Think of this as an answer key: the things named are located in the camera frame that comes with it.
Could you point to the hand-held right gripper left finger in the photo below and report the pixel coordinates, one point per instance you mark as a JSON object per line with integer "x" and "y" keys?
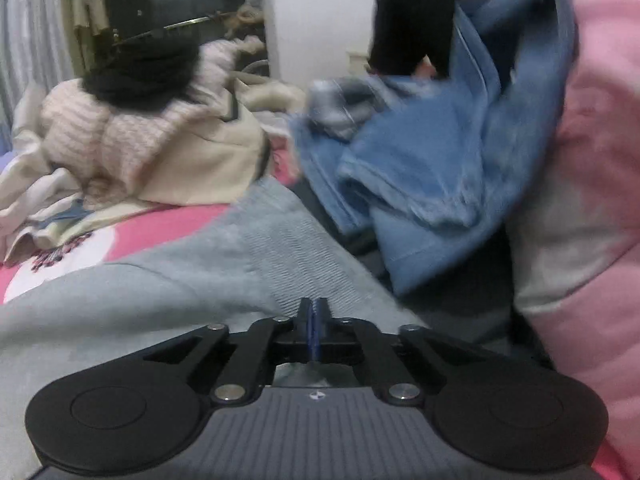
{"x": 304, "y": 320}

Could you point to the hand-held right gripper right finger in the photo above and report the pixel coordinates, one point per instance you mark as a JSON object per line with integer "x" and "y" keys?
{"x": 322, "y": 320}

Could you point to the grey pants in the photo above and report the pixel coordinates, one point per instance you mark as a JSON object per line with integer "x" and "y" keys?
{"x": 200, "y": 280}

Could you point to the dark grey cloth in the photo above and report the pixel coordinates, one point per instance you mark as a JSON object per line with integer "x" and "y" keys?
{"x": 460, "y": 305}

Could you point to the pink floral blanket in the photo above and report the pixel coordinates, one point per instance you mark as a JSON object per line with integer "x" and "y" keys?
{"x": 150, "y": 230}

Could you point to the beige jacket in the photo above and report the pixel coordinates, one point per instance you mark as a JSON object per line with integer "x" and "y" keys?
{"x": 210, "y": 160}

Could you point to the blue denim jeans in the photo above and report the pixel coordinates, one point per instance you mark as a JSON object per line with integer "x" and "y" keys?
{"x": 425, "y": 160}

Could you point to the plaid shirt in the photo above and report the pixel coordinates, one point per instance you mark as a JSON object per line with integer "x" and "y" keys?
{"x": 340, "y": 105}

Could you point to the cream printed garment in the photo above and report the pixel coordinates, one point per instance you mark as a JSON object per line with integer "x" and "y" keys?
{"x": 75, "y": 230}

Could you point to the pink white knit sweater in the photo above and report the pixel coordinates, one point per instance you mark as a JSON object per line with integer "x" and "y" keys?
{"x": 90, "y": 130}

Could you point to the black garment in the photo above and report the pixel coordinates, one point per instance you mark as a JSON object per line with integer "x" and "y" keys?
{"x": 140, "y": 75}

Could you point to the light pink quilt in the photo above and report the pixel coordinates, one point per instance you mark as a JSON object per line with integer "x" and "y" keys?
{"x": 590, "y": 160}

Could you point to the white garment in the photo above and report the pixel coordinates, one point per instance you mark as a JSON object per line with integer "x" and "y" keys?
{"x": 25, "y": 180}

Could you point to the grey curtain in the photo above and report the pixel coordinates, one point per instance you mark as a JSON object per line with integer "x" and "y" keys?
{"x": 30, "y": 35}

